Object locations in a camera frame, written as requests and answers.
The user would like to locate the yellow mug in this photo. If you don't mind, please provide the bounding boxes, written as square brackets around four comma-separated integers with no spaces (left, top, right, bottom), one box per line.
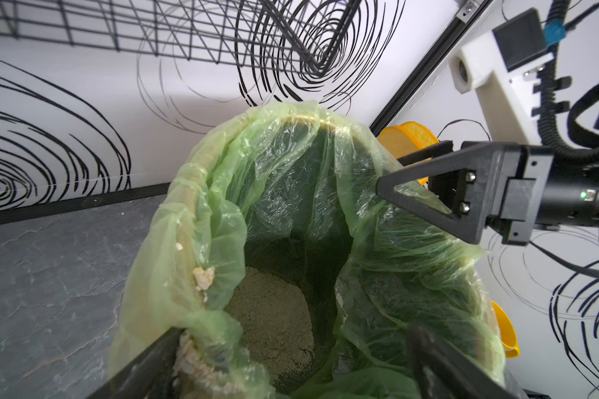
[492,301,521,358]

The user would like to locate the left yellow toast slice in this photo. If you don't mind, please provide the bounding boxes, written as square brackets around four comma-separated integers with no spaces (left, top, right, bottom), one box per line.
[377,121,439,161]

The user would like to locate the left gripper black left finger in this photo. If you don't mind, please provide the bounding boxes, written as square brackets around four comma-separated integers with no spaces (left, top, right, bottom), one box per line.
[88,328,184,399]

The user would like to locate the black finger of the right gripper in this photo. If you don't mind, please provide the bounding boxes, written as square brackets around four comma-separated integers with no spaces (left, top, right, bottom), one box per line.
[376,141,504,244]
[398,141,454,166]

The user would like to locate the green plastic bin liner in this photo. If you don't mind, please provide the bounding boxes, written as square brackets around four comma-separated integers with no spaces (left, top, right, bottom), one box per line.
[109,102,506,398]

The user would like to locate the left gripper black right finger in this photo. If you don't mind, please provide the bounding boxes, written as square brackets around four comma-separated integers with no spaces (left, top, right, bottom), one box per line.
[407,324,513,399]

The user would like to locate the clear jar with oatmeal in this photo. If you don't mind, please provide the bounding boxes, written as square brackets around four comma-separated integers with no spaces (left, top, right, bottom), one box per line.
[173,332,268,398]

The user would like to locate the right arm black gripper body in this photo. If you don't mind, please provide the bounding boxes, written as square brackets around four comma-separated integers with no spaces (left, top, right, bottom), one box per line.
[486,144,599,246]

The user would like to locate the black wire wall basket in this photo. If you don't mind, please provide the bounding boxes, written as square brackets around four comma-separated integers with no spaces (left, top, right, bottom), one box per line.
[0,0,361,77]

